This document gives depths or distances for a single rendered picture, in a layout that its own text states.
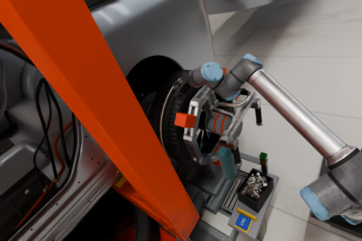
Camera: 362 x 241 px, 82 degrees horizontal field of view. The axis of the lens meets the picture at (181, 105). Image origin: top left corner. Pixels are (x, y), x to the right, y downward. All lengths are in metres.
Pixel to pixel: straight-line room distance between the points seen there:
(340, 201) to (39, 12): 1.02
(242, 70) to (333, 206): 0.59
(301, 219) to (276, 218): 0.18
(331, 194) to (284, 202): 1.14
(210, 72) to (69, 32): 0.56
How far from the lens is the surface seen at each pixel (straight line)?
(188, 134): 1.19
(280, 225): 1.95
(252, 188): 1.41
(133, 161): 0.81
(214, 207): 1.87
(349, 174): 0.90
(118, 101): 0.70
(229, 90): 0.99
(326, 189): 0.91
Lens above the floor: 1.81
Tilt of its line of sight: 36 degrees down
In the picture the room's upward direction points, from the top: 21 degrees counter-clockwise
